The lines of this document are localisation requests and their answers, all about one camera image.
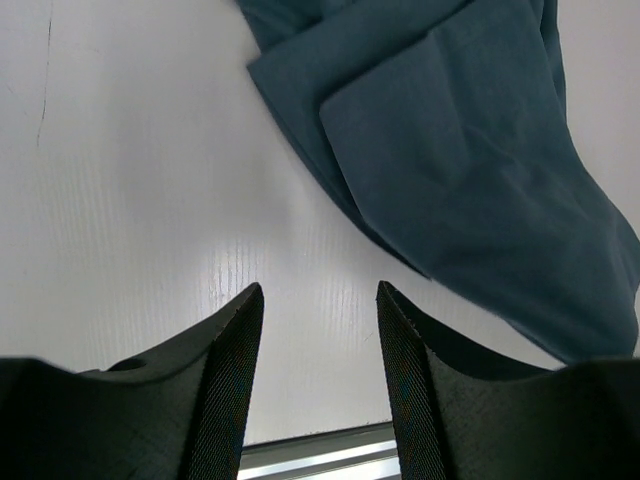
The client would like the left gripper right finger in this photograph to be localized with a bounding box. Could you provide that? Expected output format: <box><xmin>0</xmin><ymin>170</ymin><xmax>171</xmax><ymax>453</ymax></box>
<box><xmin>376</xmin><ymin>281</ymin><xmax>639</xmax><ymax>479</ymax></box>

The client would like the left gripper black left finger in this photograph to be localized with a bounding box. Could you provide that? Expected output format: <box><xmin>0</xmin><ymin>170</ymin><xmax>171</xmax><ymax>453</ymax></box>
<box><xmin>1</xmin><ymin>284</ymin><xmax>264</xmax><ymax>479</ymax></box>

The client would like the blue-grey t-shirt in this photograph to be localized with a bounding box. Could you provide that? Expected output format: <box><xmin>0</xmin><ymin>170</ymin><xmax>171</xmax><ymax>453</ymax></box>
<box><xmin>239</xmin><ymin>1</ymin><xmax>639</xmax><ymax>364</ymax></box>

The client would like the aluminium mounting rail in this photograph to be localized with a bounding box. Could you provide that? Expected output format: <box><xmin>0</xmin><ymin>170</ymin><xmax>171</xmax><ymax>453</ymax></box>
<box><xmin>238</xmin><ymin>422</ymin><xmax>401</xmax><ymax>479</ymax></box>

